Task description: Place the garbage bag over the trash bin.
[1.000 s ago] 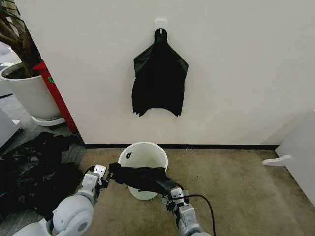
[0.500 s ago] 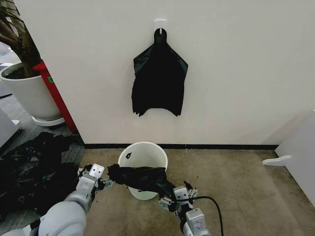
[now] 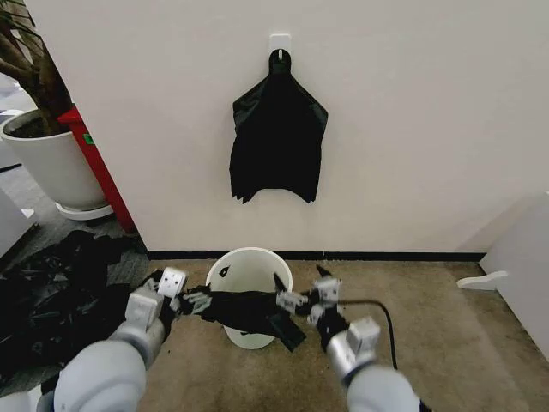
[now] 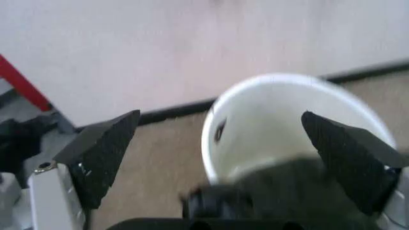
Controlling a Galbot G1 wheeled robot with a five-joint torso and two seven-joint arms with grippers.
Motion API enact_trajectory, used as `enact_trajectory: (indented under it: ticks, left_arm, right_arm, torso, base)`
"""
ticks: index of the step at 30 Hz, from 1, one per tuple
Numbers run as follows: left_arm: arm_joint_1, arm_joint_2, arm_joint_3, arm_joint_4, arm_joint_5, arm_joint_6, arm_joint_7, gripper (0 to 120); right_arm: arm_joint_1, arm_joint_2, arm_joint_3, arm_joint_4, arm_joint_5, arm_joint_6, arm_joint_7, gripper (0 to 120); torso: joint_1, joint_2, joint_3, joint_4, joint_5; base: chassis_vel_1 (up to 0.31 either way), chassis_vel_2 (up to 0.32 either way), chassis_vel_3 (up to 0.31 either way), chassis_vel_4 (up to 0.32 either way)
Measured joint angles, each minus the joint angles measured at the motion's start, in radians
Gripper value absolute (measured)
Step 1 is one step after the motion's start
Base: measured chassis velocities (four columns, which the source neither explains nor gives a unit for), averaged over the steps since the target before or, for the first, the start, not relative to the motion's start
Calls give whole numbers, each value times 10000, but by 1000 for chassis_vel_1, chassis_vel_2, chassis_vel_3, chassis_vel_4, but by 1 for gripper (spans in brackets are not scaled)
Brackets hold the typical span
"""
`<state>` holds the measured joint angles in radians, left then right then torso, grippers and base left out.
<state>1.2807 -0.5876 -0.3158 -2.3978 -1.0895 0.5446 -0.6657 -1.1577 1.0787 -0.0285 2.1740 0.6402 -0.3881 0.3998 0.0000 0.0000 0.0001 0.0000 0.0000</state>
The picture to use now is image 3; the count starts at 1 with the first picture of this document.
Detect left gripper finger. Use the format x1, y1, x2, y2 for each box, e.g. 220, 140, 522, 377
173, 298, 214, 319
182, 286, 215, 305

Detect black garbage bag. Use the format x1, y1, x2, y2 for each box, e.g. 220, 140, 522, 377
184, 288, 308, 354

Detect white round trash bin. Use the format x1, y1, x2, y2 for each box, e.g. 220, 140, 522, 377
205, 246, 294, 350

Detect pile of black garbage bags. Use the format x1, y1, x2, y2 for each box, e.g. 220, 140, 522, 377
0, 229, 150, 384

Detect hanging black garbage bags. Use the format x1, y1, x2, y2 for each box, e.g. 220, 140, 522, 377
228, 48, 330, 206

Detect black baseboard strip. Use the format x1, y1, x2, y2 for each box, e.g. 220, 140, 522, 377
147, 250, 487, 262

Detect white pot saucer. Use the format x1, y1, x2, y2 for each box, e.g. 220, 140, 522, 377
54, 200, 115, 221

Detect red cabinet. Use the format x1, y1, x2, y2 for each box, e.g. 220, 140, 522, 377
56, 104, 138, 234

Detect white plant pot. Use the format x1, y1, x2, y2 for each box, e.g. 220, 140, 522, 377
0, 107, 109, 211

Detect white panel with foot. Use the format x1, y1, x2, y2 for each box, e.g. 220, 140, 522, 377
455, 187, 549, 349

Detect potted palm plant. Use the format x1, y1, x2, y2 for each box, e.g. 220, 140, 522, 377
0, 0, 73, 135

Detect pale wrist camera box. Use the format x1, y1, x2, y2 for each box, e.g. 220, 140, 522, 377
156, 266, 190, 299
312, 277, 343, 305

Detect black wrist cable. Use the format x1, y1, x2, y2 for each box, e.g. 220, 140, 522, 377
336, 298, 401, 371

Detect white adhesive wall hook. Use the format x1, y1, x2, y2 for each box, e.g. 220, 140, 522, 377
269, 34, 292, 62

